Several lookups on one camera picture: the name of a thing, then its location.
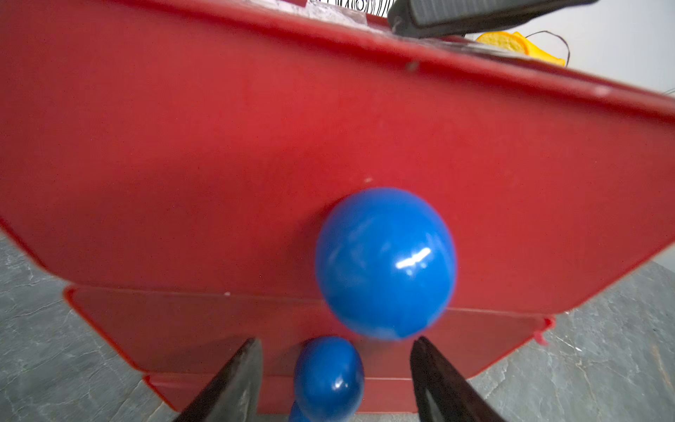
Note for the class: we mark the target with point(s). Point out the right yellow toast slice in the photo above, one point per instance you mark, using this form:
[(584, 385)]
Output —
[(539, 54)]

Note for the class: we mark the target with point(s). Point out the left yellow toast slice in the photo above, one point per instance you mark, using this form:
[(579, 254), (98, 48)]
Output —
[(507, 41)]

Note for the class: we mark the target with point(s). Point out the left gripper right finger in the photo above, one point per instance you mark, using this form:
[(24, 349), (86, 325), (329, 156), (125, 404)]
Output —
[(441, 392)]

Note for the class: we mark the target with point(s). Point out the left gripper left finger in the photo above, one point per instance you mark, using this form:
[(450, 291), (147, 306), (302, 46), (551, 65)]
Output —
[(232, 395)]

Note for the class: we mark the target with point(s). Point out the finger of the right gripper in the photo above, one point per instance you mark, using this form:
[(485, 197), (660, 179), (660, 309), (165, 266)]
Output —
[(439, 18)]

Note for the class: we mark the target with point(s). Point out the yellow toast slice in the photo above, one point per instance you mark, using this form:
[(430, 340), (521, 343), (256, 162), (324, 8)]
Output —
[(539, 54), (507, 41)]

